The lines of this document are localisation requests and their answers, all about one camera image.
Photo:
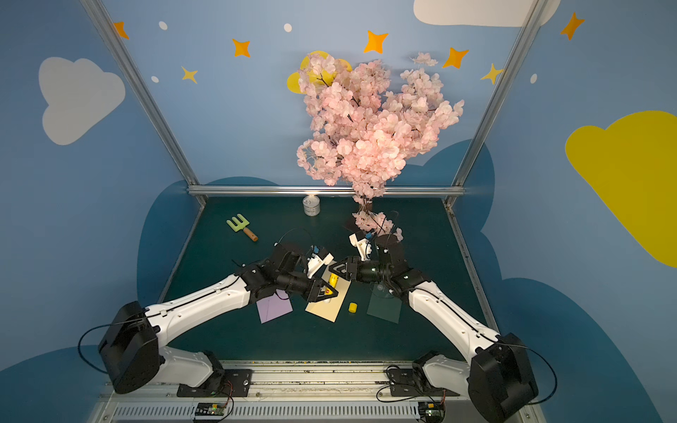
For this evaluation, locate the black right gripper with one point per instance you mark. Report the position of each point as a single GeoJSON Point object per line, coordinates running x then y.
{"type": "Point", "coordinates": [350, 270]}

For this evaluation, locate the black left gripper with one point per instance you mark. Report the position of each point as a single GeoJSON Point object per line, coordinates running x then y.
{"type": "Point", "coordinates": [312, 286]}

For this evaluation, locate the cream yellow envelope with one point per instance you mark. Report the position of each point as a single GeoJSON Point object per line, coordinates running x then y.
{"type": "Point", "coordinates": [329, 309]}

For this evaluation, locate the purple envelope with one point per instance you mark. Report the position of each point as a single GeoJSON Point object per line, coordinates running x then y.
{"type": "Point", "coordinates": [274, 306]}

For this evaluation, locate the dark green envelope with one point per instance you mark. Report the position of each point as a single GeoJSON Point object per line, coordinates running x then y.
{"type": "Point", "coordinates": [383, 304]}

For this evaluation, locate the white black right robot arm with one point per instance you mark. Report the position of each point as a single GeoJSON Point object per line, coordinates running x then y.
{"type": "Point", "coordinates": [496, 373]}

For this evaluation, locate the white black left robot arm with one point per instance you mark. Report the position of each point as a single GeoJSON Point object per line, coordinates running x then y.
{"type": "Point", "coordinates": [136, 350]}

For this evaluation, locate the silver tin can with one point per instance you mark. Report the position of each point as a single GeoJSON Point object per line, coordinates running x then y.
{"type": "Point", "coordinates": [311, 205]}

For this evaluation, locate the pink cherry blossom tree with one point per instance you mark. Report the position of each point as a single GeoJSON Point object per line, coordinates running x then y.
{"type": "Point", "coordinates": [363, 134]}

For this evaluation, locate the left green circuit board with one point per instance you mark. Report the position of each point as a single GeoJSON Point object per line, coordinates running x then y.
{"type": "Point", "coordinates": [210, 411]}

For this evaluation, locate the green circuit board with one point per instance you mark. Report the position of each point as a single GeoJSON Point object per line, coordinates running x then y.
{"type": "Point", "coordinates": [210, 411]}
{"type": "Point", "coordinates": [430, 412]}

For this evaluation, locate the right green circuit board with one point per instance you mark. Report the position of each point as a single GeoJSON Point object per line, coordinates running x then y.
{"type": "Point", "coordinates": [430, 412]}

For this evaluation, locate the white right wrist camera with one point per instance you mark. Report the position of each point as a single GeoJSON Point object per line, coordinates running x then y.
{"type": "Point", "coordinates": [362, 245]}

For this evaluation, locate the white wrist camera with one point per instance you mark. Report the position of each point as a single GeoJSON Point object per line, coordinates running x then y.
{"type": "Point", "coordinates": [319, 258]}
{"type": "Point", "coordinates": [362, 245]}

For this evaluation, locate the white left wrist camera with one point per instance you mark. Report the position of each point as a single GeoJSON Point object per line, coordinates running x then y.
{"type": "Point", "coordinates": [319, 258]}

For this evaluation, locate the aluminium front mounting rail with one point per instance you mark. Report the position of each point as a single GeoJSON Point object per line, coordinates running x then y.
{"type": "Point", "coordinates": [288, 391]}

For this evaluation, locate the yellow-green garden fork wooden handle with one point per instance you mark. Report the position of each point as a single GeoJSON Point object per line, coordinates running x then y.
{"type": "Point", "coordinates": [239, 223]}

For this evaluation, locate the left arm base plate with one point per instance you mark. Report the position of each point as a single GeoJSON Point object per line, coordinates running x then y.
{"type": "Point", "coordinates": [233, 383]}

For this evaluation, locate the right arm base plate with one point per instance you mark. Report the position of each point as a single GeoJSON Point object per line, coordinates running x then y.
{"type": "Point", "coordinates": [407, 382]}

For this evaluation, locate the right aluminium frame post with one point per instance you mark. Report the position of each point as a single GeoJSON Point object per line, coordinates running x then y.
{"type": "Point", "coordinates": [517, 56]}

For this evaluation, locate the aluminium frame post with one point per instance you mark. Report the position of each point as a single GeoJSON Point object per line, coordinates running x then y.
{"type": "Point", "coordinates": [517, 56]}
{"type": "Point", "coordinates": [104, 25]}

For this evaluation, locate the left aluminium frame post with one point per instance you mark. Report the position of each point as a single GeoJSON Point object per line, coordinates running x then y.
{"type": "Point", "coordinates": [104, 25]}

